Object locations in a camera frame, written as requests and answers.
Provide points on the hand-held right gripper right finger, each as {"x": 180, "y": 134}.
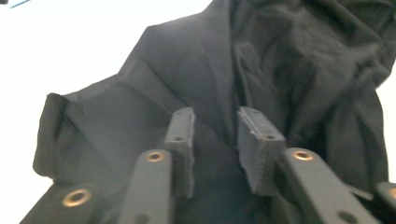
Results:
{"x": 257, "y": 149}

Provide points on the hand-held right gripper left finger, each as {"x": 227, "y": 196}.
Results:
{"x": 183, "y": 149}

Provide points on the black pants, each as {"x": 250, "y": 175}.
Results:
{"x": 218, "y": 62}

